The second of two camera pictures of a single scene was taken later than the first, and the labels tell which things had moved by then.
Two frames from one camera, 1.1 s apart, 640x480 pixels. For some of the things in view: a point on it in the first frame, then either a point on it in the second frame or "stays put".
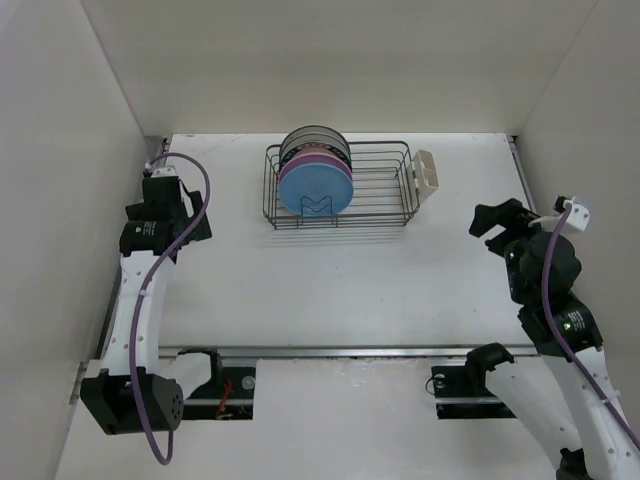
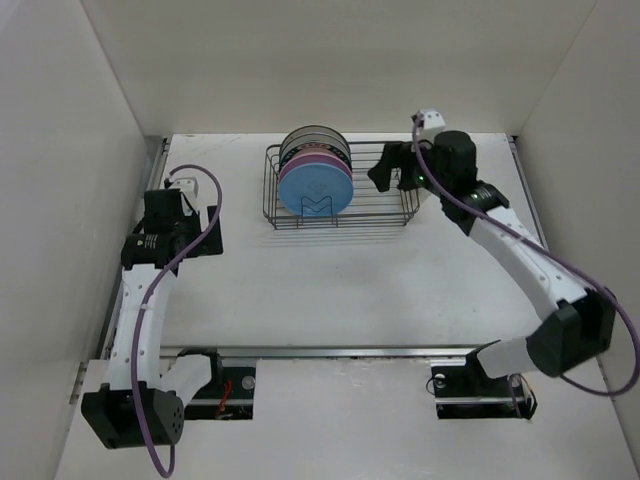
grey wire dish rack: x=382 y=194 stays put
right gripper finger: x=497 y=243 to x=407 y=181
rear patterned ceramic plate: x=314 y=129 stays put
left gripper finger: x=203 y=231 to x=212 y=243
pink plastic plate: x=309 y=158 stays put
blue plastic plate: x=316 y=190 stays put
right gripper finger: x=486 y=217 to x=392 y=156
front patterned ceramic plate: x=314 y=140 stays put
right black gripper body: x=518 y=236 to x=411 y=159
